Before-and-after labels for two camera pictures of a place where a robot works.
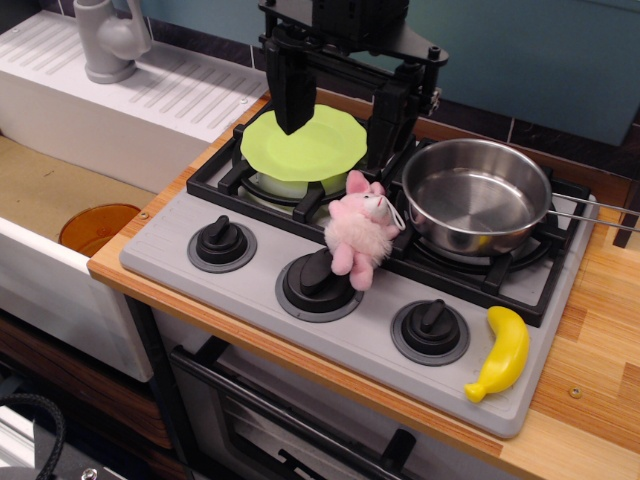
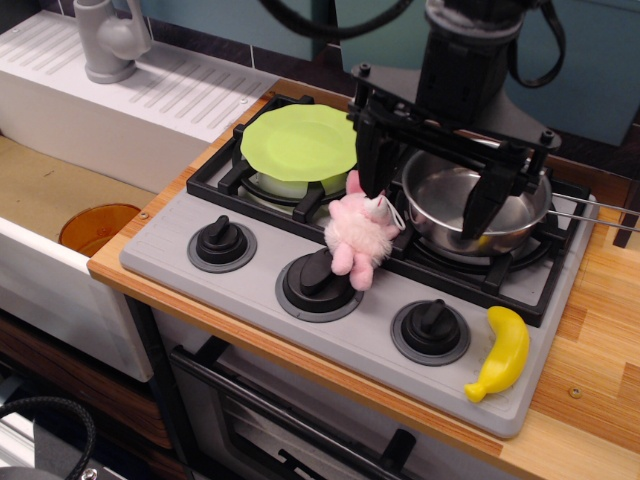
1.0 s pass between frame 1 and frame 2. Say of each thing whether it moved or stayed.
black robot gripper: moved
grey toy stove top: stayed
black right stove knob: stayed
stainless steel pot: stayed
